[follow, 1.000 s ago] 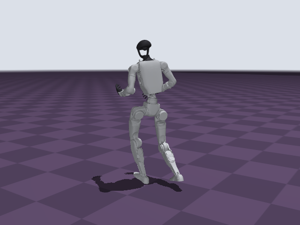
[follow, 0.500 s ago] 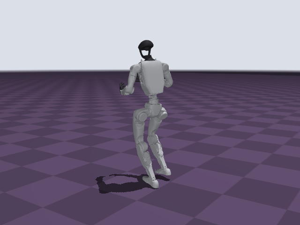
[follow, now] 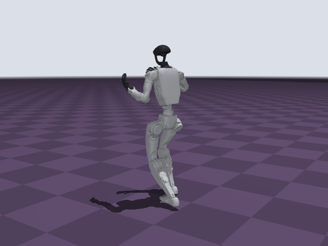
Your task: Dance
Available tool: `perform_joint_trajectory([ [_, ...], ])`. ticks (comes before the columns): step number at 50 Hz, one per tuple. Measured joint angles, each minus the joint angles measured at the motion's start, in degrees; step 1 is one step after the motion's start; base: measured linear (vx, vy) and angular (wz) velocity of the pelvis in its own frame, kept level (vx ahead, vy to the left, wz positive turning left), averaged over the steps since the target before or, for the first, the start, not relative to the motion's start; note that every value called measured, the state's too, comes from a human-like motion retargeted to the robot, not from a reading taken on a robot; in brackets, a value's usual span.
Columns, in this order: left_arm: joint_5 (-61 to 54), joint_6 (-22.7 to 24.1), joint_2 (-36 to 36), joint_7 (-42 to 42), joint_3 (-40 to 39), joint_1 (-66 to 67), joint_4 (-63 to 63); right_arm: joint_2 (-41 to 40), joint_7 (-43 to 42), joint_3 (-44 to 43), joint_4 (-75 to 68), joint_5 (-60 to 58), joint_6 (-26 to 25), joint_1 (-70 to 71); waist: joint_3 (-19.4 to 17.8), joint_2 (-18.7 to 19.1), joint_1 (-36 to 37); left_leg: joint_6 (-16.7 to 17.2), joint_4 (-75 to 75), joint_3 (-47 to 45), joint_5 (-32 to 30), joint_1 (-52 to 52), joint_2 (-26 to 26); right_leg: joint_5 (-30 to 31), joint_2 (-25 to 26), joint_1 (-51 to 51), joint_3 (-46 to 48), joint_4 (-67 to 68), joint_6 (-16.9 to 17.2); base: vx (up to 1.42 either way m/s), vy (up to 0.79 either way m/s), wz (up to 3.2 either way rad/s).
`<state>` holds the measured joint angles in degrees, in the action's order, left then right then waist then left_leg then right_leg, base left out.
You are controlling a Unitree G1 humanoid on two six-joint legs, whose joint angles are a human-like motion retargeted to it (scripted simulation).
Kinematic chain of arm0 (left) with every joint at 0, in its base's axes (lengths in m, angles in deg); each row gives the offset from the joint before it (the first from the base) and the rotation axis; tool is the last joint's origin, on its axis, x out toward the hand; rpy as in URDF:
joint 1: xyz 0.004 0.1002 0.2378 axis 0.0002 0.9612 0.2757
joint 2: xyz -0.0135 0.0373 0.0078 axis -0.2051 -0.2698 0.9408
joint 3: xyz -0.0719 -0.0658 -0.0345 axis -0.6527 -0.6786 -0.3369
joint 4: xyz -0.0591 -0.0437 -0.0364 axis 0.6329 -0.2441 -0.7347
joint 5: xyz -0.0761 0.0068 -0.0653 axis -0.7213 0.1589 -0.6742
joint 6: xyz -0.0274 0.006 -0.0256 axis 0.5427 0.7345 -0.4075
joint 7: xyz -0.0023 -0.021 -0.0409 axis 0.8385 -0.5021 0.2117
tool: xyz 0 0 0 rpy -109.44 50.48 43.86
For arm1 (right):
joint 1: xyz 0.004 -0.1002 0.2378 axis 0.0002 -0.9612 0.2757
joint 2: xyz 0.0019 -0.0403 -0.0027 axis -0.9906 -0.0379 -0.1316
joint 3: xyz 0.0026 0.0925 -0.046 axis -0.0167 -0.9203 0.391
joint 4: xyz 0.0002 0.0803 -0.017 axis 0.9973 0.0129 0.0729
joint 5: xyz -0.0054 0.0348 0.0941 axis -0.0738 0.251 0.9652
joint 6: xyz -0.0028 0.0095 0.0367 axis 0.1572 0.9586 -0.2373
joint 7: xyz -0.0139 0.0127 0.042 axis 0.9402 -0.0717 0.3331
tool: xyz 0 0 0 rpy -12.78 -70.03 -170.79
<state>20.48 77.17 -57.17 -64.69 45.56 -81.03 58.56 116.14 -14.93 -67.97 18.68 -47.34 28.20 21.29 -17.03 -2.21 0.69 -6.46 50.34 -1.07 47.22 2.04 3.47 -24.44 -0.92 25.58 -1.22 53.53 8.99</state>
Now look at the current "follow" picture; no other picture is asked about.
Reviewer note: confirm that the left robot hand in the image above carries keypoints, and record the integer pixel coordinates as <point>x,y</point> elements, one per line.
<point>125,82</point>

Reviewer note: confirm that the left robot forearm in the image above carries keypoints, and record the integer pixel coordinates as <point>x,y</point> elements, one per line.
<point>137,95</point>

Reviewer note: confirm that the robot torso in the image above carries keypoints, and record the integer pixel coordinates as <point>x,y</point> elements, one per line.
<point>167,92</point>

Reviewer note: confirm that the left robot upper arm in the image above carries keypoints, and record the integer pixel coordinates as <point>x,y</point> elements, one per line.
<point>147,87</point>

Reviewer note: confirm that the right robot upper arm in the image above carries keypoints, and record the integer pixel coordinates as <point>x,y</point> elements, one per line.
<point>183,83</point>

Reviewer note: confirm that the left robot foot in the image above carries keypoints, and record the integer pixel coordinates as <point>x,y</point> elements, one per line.
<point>174,201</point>

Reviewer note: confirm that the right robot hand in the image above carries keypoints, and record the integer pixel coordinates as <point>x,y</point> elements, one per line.
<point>150,69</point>

